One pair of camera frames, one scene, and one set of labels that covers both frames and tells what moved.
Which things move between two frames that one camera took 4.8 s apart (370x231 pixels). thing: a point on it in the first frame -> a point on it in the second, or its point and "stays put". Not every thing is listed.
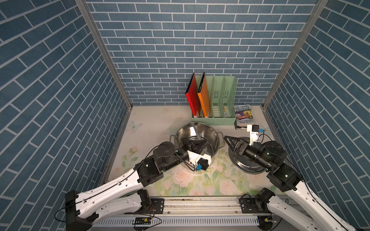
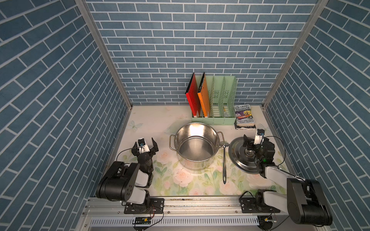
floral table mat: x=147 y=126 stays put
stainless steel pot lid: x=244 y=163 stays put
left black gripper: x=189 y=146 -> x=133 y=150
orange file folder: x=204 y=97 stays put
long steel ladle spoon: x=194 y=123 -> x=224 y=173
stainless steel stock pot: x=198 y=137 stays put
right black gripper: x=241 y=146 -> x=246 y=140
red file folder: x=192 y=95 stays put
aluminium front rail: x=204 y=207 stays put
